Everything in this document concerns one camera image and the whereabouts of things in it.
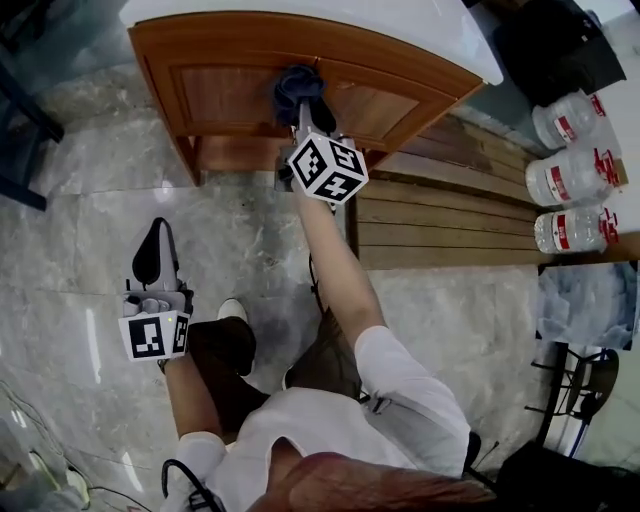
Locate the person's white shirt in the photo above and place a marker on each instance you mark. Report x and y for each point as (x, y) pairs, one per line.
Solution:
(325, 425)

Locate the grey wristwatch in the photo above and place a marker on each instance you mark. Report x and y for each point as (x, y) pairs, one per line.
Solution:
(162, 366)

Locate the person's left white shoe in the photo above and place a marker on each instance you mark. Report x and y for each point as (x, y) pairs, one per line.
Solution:
(232, 310)

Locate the person's dark trousers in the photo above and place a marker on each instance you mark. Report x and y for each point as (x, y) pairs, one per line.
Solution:
(220, 350)

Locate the dark blue cloth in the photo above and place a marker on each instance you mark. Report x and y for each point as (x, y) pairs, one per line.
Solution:
(295, 90)

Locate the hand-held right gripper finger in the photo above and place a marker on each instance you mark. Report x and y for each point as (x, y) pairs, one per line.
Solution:
(306, 117)
(322, 117)

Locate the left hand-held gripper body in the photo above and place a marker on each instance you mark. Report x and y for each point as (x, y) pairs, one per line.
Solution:
(145, 337)

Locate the wooden slat decking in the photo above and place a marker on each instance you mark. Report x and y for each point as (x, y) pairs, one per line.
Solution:
(440, 235)

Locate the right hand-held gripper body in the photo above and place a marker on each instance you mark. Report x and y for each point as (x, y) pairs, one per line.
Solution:
(325, 167)

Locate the person's left forearm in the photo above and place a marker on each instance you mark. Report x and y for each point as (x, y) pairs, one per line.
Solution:
(192, 400)

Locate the black metal chair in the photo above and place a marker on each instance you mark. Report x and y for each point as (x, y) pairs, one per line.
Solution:
(600, 380)

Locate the person's right forearm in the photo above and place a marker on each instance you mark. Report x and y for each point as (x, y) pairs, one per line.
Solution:
(340, 280)

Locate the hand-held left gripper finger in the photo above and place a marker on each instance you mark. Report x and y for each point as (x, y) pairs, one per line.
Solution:
(142, 265)
(172, 270)

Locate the white table black frame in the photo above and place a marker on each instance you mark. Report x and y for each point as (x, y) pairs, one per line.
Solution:
(15, 192)

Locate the wooden vanity cabinet frame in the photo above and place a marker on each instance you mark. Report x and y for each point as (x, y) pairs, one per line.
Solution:
(225, 37)

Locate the clear water jug red label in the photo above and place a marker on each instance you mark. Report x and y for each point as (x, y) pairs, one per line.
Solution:
(565, 177)
(570, 230)
(565, 120)

